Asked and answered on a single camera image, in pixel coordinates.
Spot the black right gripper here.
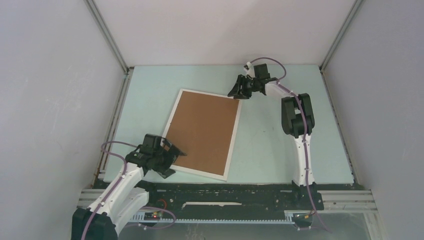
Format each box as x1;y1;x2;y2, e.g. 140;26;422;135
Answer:
227;74;259;100

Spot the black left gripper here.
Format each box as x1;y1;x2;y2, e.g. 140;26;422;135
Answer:
152;139;186;179

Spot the brown backing board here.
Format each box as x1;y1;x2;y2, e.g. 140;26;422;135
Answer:
164;90;241;177

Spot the white picture frame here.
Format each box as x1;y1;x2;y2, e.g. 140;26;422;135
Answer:
161;88;243;182

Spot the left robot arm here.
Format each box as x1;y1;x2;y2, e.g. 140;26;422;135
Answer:
70;134;187;240

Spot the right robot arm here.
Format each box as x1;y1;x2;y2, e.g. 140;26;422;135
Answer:
227;62;315;188

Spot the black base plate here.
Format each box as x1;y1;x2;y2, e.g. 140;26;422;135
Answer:
137;180;324;221

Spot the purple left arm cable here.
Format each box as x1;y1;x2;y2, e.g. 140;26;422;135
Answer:
79;140;178;240

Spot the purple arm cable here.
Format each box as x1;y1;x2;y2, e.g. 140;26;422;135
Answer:
250;57;332;234
79;140;178;240

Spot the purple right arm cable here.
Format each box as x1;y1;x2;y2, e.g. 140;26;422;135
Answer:
250;57;332;234

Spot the aluminium corner rail left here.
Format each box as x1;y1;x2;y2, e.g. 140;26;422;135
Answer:
84;0;130;75

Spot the aluminium corner rail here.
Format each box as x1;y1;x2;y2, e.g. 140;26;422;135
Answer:
84;0;130;75
319;0;366;73

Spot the aluminium corner rail right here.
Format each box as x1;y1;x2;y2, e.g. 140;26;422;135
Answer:
319;0;366;73

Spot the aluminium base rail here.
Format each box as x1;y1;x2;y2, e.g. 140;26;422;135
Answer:
67;188;388;240

